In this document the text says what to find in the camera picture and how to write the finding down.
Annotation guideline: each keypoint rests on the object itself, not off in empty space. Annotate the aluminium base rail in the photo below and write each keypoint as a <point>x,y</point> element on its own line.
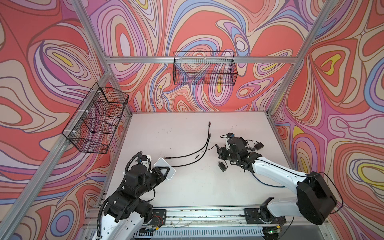
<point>203,223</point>

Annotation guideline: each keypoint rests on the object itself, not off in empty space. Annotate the wire mesh basket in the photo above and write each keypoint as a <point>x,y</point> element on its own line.
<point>96,120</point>
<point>204,68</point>

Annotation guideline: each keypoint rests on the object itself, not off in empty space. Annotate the black power adapter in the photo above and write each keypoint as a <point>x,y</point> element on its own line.
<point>222,165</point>
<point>253,145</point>

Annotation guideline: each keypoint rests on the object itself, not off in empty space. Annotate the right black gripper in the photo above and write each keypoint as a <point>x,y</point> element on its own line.
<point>221,152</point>

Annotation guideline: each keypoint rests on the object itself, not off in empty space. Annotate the left wire mesh basket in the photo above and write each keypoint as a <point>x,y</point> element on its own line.
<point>96,120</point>

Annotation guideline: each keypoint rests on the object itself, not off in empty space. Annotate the back wire mesh basket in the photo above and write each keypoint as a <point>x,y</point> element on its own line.
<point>204,68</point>

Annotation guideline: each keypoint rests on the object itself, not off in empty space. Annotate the small white network switch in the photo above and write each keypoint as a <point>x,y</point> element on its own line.
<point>165,168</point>

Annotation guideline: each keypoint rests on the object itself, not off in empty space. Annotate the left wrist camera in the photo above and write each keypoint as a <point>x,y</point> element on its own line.
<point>145,160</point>

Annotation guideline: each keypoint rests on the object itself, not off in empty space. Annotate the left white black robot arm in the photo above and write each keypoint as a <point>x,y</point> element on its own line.
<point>124,212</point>

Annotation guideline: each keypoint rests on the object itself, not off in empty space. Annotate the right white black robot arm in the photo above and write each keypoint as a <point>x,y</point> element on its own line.
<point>313,198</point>

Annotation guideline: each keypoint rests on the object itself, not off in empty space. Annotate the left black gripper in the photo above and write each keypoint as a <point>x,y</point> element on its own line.
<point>159,177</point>

